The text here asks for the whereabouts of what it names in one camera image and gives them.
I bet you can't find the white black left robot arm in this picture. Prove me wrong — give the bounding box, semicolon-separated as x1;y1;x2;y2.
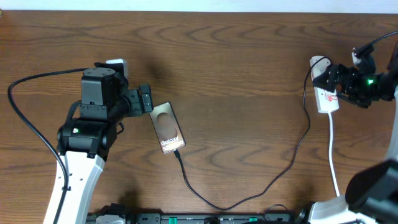
44;59;154;223

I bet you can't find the black charger cable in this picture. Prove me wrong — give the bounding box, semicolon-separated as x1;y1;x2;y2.
172;56;332;212

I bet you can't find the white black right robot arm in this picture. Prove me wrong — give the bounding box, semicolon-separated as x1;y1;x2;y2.
296;41;397;223

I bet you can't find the white power strip cord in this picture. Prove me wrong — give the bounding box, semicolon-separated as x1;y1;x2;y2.
327;111;341;197

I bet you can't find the white power strip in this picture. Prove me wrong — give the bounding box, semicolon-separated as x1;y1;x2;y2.
310;55;339;114

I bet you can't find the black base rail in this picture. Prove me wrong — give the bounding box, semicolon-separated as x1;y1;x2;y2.
85;212;312;224

